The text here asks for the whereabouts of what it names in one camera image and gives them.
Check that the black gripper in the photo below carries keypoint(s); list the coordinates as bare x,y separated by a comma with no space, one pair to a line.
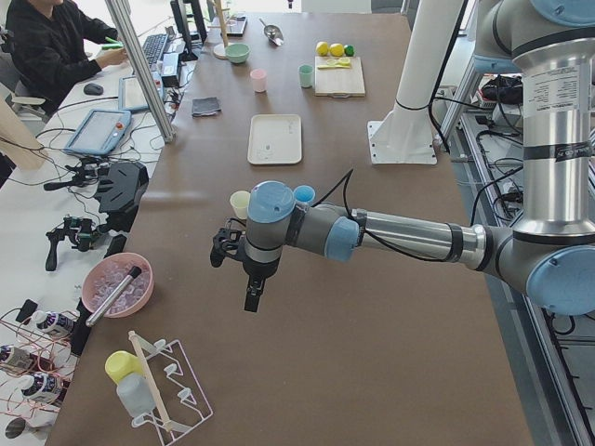
257,269

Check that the cream yellow cup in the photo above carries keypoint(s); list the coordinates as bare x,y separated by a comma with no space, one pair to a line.
239,202

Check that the blue cup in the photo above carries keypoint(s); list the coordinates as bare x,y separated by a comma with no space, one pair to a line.
305,194

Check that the pink cup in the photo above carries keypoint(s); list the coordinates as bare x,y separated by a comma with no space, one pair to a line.
258,79

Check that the green cup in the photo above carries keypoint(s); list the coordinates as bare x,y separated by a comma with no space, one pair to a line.
305,74

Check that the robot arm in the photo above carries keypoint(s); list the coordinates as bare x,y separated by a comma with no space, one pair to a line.
548,255

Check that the cream rabbit tray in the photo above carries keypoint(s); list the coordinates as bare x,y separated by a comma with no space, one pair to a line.
275,139

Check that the metal muddler stick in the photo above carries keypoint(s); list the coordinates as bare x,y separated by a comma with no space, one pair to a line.
115,294

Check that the pink bowl with ice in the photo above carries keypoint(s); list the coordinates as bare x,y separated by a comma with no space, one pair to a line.
110,272

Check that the yellow cup on rack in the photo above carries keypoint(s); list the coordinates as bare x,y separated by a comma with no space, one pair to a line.
120,364

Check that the grey cup on rack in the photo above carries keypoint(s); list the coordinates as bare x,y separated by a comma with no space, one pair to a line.
135,395

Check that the wooden rod on rack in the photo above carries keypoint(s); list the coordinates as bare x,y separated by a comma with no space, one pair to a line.
135,341

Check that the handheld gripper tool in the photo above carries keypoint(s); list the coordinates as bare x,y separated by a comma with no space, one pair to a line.
86,173
82,232

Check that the grey folded cloth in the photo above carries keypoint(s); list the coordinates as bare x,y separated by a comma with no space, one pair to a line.
205,106

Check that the purple label bottle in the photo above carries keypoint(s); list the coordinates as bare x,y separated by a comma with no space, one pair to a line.
17,360
54,324
40,387

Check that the blue teach pendant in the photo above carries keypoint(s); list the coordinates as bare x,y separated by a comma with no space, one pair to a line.
130,95
99,133

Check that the wooden cutting board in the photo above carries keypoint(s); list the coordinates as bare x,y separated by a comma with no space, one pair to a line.
339,83

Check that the green bowl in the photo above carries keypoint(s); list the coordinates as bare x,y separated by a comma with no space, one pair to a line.
237,53

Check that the yellow plastic knife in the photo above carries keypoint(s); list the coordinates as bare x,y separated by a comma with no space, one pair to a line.
332,67

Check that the wooden stand with base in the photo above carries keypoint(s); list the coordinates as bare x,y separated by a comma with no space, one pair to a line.
220,50

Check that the yellow lemon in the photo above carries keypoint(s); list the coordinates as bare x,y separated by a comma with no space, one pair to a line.
322,48
336,50

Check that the metal scoop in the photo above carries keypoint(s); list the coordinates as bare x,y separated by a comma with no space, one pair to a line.
272,32

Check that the green lime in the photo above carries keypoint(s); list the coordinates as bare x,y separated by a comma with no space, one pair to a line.
349,48

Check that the black computer mouse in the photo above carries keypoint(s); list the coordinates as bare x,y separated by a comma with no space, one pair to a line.
92,89

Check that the black keyboard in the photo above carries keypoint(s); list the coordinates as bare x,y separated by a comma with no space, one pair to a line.
153,47

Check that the seated person in black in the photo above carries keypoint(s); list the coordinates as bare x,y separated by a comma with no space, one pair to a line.
49,50

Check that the white wire cup rack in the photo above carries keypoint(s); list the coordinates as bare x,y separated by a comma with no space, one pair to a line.
181,391

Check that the aluminium frame post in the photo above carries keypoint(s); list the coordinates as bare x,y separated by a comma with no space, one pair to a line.
120,14

